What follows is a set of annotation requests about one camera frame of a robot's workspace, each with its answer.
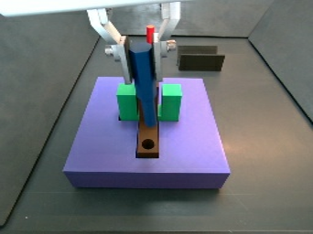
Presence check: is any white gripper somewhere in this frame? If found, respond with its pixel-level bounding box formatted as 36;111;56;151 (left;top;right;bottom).
0;0;191;84

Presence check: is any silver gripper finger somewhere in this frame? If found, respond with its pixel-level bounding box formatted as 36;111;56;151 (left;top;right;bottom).
152;2;180;82

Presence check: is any blue peg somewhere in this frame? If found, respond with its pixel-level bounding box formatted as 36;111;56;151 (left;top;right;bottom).
130;42;156;127

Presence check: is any purple base board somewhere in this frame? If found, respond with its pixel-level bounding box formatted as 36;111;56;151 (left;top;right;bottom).
64;77;230;189

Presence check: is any red peg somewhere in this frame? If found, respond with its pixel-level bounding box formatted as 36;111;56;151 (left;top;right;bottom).
146;25;155;44

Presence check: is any black block stand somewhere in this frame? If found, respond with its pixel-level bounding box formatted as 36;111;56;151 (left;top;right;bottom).
178;46;225;71

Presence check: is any green U-shaped block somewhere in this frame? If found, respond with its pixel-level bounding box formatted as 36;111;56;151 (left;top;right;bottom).
116;83;182;122

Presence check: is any brown L-shaped block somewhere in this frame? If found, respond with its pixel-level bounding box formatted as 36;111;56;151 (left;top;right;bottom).
135;103;159;158

